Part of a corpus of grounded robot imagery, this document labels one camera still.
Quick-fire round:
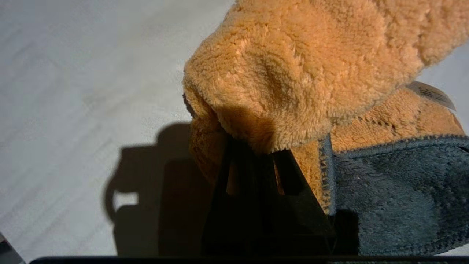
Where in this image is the orange microfibre cloth grey underside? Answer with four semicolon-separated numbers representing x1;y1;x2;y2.
182;0;469;256

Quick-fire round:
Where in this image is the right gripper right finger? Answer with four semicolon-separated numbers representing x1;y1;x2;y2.
273;150;336;257

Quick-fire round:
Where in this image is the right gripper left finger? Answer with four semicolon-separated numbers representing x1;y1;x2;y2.
202;137;274;257

